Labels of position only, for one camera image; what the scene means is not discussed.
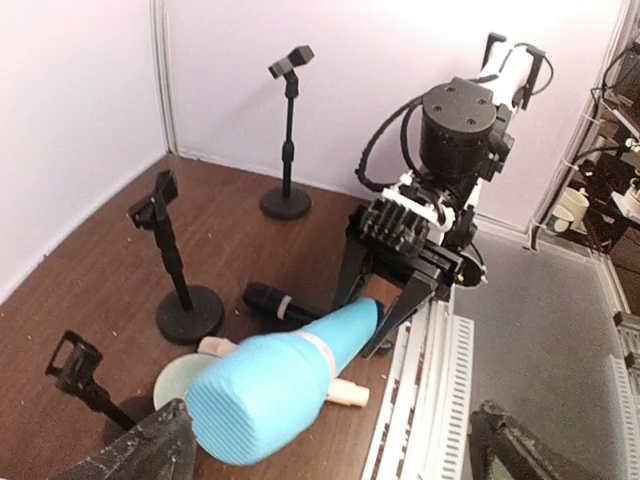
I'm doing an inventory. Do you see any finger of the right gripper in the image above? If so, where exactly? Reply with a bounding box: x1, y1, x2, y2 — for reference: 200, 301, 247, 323
331, 237, 372, 311
362, 274, 439, 358

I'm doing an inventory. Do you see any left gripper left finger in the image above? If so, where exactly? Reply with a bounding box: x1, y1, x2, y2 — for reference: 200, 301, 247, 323
54, 399, 197, 480

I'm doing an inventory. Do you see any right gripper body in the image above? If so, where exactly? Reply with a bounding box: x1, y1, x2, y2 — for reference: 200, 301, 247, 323
345, 204, 487, 299

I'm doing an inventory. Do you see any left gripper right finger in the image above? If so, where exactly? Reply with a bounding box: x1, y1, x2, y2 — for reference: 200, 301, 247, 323
469, 400, 602, 479

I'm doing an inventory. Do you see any blue toy microphone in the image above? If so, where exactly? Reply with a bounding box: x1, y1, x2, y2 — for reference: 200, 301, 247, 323
185, 298, 383, 466

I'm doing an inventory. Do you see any black microphone stand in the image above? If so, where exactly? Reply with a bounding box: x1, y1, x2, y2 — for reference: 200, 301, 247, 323
45, 330, 136, 431
128, 169, 225, 345
259, 45, 315, 221

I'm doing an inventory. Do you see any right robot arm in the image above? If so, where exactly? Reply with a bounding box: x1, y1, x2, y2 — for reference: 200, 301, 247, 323
332, 33, 549, 357

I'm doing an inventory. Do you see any green ceramic bowl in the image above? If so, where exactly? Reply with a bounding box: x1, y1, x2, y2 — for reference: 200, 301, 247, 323
152, 353, 218, 410

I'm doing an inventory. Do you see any black microphone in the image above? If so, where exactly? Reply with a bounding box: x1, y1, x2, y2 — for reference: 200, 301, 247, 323
242, 282, 323, 325

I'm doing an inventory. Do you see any pink toy microphone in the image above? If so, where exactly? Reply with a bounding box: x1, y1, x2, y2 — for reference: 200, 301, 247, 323
197, 336, 370, 407

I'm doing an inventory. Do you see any left aluminium frame post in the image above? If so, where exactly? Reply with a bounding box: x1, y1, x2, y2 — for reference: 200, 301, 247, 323
149, 0, 178, 154

